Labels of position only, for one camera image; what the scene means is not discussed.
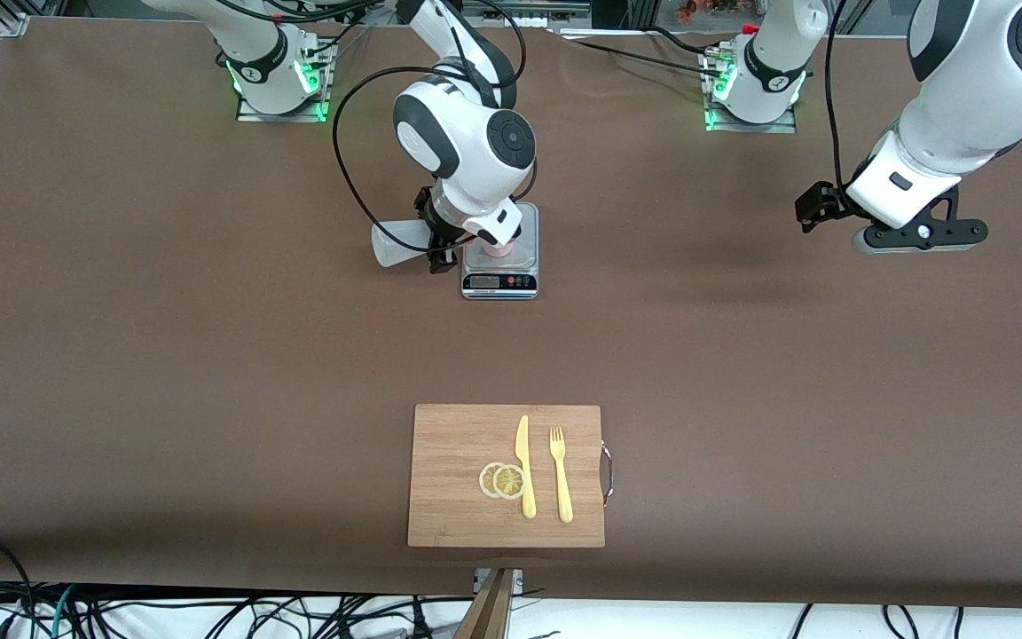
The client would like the translucent squeeze bottle orange cap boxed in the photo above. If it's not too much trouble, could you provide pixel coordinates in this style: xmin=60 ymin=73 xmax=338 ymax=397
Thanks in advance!
xmin=371 ymin=217 xmax=441 ymax=270

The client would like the silver digital kitchen scale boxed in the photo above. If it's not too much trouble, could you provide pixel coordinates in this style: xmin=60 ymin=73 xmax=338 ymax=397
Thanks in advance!
xmin=461 ymin=202 xmax=540 ymax=301

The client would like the bamboo cutting board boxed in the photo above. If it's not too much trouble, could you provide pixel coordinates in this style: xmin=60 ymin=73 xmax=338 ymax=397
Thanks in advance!
xmin=407 ymin=404 xmax=614 ymax=548

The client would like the brown table cover sheet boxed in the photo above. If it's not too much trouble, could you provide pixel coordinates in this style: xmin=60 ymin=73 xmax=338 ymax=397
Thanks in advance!
xmin=0 ymin=16 xmax=1022 ymax=613

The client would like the yellow plastic knife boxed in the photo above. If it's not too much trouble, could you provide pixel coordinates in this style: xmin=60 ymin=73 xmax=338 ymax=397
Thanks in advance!
xmin=515 ymin=414 xmax=538 ymax=520

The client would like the yellow plastic fork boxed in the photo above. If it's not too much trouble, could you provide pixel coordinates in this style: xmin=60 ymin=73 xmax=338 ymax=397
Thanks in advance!
xmin=548 ymin=426 xmax=575 ymax=524

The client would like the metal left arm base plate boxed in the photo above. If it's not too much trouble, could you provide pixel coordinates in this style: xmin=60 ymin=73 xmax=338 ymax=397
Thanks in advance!
xmin=704 ymin=53 xmax=798 ymax=135

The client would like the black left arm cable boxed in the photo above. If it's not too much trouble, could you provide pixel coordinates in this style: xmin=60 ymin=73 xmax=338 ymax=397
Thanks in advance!
xmin=825 ymin=0 xmax=854 ymax=193

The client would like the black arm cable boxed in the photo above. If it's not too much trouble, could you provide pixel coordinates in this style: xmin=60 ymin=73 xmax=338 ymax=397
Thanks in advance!
xmin=825 ymin=0 xmax=854 ymax=193
xmin=331 ymin=0 xmax=530 ymax=245

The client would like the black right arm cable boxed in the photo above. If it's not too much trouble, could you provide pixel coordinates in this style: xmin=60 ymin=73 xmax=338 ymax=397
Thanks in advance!
xmin=331 ymin=0 xmax=530 ymax=245

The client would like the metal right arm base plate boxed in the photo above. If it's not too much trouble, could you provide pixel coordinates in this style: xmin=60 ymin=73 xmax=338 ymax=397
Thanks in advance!
xmin=236 ymin=40 xmax=335 ymax=123

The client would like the aluminium frame rail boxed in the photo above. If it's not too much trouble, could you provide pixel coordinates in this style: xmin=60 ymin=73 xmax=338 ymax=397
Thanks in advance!
xmin=460 ymin=0 xmax=594 ymax=28

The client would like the long black cable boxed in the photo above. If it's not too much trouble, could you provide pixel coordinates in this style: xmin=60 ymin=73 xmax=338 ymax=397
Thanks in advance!
xmin=555 ymin=29 xmax=729 ymax=79

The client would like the small metal bracket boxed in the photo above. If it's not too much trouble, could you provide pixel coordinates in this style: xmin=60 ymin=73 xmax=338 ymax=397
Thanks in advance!
xmin=473 ymin=568 xmax=525 ymax=594

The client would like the wooden post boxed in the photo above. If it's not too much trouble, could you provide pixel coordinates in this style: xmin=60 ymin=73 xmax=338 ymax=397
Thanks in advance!
xmin=453 ymin=568 xmax=516 ymax=639

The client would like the teal cable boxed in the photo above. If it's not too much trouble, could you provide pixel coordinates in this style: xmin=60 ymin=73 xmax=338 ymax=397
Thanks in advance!
xmin=48 ymin=584 xmax=79 ymax=639

